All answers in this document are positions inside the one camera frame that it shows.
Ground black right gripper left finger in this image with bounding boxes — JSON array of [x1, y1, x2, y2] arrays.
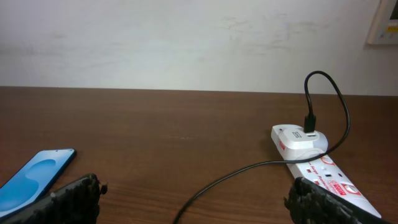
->
[[1, 173, 108, 224]]

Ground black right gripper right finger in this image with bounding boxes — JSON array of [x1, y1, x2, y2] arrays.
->
[[284, 177, 390, 224]]

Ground blue screen Galaxy smartphone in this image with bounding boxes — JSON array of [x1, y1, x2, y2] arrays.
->
[[1, 149, 76, 219]]

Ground black USB charging cable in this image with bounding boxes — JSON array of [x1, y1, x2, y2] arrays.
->
[[172, 70, 351, 224]]

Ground white USB charger plug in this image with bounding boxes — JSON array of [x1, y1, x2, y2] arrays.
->
[[277, 129, 328, 161]]

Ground white power strip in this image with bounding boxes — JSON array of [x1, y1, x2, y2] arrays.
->
[[271, 124, 381, 218]]

